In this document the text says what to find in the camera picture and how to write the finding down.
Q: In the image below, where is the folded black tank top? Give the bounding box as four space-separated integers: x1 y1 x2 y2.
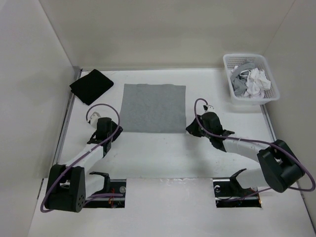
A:
70 69 114 105

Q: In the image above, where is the white crumpled tank top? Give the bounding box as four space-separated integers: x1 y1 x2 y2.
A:
244 68 271 98

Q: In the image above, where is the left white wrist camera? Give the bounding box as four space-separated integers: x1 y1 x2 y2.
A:
88 112 101 129

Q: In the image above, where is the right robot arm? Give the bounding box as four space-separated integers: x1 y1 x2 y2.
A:
186 112 306 193

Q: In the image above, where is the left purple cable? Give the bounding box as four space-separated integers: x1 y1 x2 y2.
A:
40 103 124 213

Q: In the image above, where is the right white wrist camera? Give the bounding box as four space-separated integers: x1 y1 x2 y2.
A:
203 104 215 113

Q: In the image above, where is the grey tank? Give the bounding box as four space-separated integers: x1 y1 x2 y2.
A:
120 84 186 134
230 61 255 96

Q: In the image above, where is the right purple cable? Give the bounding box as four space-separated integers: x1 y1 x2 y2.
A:
194 98 316 192

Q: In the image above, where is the white plastic laundry basket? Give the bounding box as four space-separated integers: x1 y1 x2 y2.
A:
223 53 280 106

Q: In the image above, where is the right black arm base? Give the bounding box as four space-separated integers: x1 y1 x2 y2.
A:
213 168 255 200

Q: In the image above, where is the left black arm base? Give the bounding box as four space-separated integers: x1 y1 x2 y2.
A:
85 171 127 201

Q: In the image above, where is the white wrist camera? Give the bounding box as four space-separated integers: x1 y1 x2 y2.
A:
203 104 215 113
88 112 101 129

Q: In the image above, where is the purple cable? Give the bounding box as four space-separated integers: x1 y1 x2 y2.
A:
194 98 316 192
40 103 124 213

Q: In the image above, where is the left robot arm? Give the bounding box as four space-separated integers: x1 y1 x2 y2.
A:
40 118 123 213

